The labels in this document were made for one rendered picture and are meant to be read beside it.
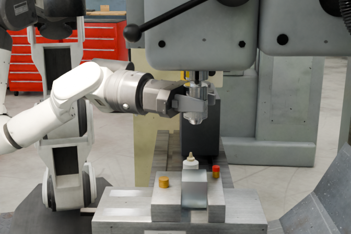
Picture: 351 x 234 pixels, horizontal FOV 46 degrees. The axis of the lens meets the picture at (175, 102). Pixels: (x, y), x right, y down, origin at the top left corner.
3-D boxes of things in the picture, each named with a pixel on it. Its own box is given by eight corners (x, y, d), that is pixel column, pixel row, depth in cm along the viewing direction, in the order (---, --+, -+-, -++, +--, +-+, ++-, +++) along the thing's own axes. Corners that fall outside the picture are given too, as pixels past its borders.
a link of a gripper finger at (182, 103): (205, 114, 78) (175, 109, 81) (205, 97, 77) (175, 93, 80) (201, 116, 77) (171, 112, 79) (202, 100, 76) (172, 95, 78)
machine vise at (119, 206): (92, 251, 85) (89, 202, 82) (106, 212, 99) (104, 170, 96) (266, 254, 84) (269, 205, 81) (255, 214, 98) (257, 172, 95)
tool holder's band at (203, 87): (196, 93, 77) (197, 88, 77) (178, 89, 80) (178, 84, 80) (212, 89, 80) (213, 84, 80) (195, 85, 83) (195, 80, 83)
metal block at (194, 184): (181, 207, 86) (181, 181, 85) (182, 193, 92) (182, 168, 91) (206, 208, 86) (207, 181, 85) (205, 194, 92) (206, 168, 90)
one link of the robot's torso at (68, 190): (45, 194, 170) (32, 94, 144) (95, 188, 174) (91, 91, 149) (44, 223, 157) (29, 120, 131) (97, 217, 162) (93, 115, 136)
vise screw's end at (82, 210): (80, 218, 90) (79, 209, 90) (82, 213, 92) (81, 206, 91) (98, 218, 90) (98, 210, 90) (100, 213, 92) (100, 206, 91)
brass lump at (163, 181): (158, 188, 87) (158, 180, 87) (159, 183, 90) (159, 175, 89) (168, 188, 87) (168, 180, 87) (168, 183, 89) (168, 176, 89)
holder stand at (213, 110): (180, 156, 132) (180, 94, 126) (178, 132, 153) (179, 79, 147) (219, 155, 132) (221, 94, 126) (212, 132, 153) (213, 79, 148)
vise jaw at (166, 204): (150, 221, 82) (150, 203, 81) (156, 186, 97) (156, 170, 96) (180, 222, 82) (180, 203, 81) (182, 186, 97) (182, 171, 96)
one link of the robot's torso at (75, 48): (39, 134, 150) (28, 1, 141) (89, 130, 154) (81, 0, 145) (36, 146, 135) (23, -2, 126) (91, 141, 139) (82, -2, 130)
